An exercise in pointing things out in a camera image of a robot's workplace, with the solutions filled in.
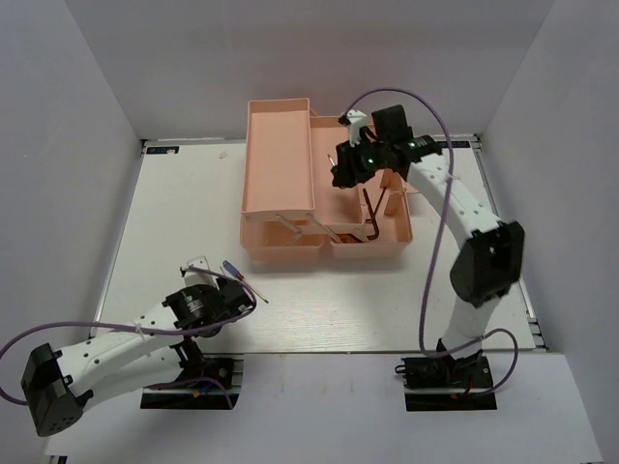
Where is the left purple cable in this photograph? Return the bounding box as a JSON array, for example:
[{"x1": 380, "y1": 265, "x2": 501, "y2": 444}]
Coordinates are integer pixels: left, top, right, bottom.
[{"x1": 0, "y1": 263, "x2": 260, "y2": 407}]

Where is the blue handled screwdriver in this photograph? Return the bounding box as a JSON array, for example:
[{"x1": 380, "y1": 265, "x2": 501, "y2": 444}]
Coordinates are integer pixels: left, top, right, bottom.
[{"x1": 221, "y1": 260, "x2": 270, "y2": 304}]

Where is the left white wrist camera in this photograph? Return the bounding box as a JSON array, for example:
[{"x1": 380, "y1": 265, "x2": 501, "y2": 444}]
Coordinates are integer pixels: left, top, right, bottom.
[{"x1": 180, "y1": 255, "x2": 217, "y2": 288}]

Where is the large brown hex key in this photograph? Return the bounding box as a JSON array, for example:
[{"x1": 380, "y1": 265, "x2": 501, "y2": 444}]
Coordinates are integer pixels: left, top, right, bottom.
[{"x1": 362, "y1": 188, "x2": 380, "y2": 242}]

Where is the medium brown hex key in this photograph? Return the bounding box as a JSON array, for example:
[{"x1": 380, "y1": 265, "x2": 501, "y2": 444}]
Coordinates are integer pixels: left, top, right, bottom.
[{"x1": 338, "y1": 234, "x2": 364, "y2": 244}]

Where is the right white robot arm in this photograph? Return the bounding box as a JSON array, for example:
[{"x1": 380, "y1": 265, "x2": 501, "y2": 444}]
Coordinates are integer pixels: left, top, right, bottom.
[{"x1": 331, "y1": 135, "x2": 525, "y2": 386}]

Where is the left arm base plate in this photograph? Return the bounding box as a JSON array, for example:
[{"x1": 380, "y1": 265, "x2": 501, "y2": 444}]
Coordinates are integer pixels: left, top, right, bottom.
[{"x1": 140, "y1": 355, "x2": 244, "y2": 411}]

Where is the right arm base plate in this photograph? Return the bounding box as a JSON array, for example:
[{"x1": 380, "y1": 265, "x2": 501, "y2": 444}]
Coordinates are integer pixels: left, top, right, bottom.
[{"x1": 395, "y1": 355, "x2": 497, "y2": 412}]

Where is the small brown hex key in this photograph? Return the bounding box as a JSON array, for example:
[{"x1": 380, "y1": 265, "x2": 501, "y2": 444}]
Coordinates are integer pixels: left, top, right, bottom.
[{"x1": 371, "y1": 188, "x2": 387, "y2": 215}]

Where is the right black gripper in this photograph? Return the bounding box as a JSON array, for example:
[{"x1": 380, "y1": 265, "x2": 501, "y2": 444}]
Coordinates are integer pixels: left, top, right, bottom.
[{"x1": 332, "y1": 133, "x2": 389, "y2": 189}]

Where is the pink plastic toolbox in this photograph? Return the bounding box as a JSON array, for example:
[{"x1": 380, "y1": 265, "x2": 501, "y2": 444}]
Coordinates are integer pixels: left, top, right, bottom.
[{"x1": 240, "y1": 98, "x2": 414, "y2": 263}]

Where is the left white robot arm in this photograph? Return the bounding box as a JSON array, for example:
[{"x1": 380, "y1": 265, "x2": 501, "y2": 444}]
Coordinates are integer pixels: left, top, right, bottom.
[{"x1": 20, "y1": 278, "x2": 256, "y2": 437}]

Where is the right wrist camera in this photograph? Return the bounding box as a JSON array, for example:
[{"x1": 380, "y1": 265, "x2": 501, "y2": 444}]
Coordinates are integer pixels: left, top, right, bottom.
[{"x1": 338, "y1": 103, "x2": 412, "y2": 146}]

